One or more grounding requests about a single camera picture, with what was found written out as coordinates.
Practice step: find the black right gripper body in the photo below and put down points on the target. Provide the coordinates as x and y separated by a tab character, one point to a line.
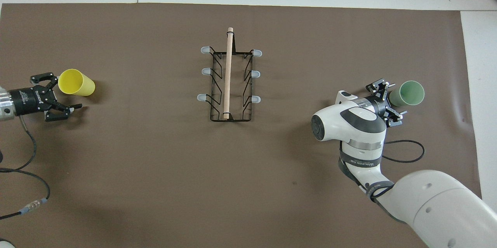
382	106

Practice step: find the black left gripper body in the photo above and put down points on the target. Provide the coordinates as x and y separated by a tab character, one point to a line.
29	100

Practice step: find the yellow plastic cup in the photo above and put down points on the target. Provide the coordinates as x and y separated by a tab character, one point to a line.
75	83

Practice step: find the green plastic cup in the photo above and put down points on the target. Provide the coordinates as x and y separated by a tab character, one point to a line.
409	93

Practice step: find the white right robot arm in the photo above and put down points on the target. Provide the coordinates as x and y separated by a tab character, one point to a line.
435	205

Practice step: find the brown table mat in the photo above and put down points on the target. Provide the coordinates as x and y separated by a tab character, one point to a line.
155	162

